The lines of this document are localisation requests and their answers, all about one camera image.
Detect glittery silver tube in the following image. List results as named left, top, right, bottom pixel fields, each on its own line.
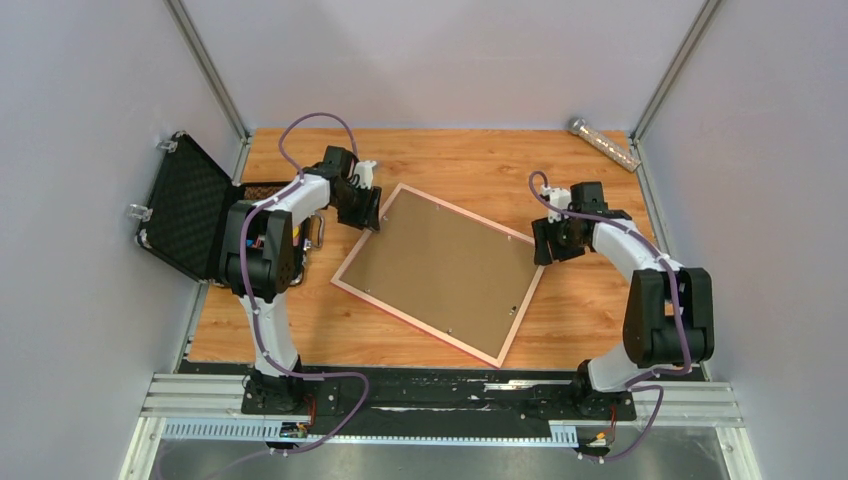
left=567, top=117, right=641, bottom=173

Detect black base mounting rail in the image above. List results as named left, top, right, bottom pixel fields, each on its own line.
left=238, top=362, right=707, bottom=439

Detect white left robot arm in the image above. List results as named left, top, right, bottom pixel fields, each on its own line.
left=219, top=146, right=382, bottom=413

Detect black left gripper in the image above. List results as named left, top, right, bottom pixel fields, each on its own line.
left=331, top=182, right=382, bottom=234

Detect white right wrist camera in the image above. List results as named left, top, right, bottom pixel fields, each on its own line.
left=541, top=186, right=571, bottom=222

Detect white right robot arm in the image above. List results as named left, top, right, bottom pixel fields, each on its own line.
left=529, top=182, right=715, bottom=418

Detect black poker chip case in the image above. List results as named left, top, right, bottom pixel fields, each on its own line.
left=127, top=130, right=326, bottom=288

